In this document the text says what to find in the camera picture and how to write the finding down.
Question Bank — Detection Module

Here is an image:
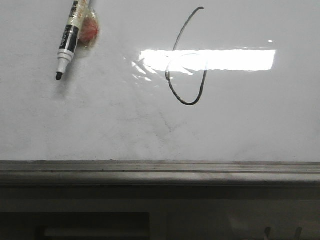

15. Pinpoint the black whiteboard marker pen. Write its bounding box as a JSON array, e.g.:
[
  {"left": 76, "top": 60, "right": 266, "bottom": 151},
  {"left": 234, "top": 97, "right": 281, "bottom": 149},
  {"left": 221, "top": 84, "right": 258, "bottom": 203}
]
[{"left": 55, "top": 0, "right": 91, "bottom": 81}]

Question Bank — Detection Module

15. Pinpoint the grey metal whiteboard tray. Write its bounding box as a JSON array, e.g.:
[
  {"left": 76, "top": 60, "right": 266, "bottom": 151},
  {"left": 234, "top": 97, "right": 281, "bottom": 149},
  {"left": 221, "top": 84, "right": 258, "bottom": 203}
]
[{"left": 0, "top": 160, "right": 320, "bottom": 186}]

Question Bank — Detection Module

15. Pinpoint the white whiteboard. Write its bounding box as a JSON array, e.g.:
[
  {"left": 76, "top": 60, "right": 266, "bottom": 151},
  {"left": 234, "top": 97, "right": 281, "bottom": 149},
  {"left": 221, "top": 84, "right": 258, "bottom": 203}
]
[{"left": 0, "top": 0, "right": 320, "bottom": 162}]

